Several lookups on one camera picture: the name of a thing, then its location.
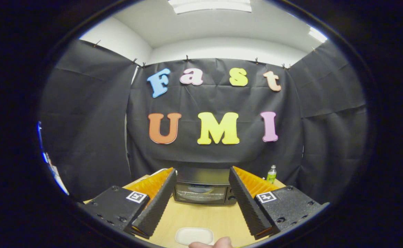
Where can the green label drink bottle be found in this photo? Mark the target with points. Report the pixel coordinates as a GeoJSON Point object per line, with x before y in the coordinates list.
{"type": "Point", "coordinates": [271, 176]}

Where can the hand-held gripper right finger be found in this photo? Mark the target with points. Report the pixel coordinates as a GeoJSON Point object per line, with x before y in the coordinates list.
{"type": "Point", "coordinates": [248, 203]}

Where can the small ceiling light panel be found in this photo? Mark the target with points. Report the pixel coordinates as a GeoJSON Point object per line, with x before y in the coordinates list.
{"type": "Point", "coordinates": [316, 34]}

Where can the large ceiling light panel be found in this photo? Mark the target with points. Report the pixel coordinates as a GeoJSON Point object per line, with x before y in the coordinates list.
{"type": "Point", "coordinates": [210, 6]}

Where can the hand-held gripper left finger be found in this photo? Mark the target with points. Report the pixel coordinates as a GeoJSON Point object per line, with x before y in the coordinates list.
{"type": "Point", "coordinates": [158, 199]}

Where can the white oval plate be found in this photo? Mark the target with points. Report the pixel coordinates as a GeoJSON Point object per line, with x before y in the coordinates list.
{"type": "Point", "coordinates": [192, 235]}

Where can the black toaster oven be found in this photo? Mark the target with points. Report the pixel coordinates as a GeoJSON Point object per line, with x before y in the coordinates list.
{"type": "Point", "coordinates": [201, 175]}

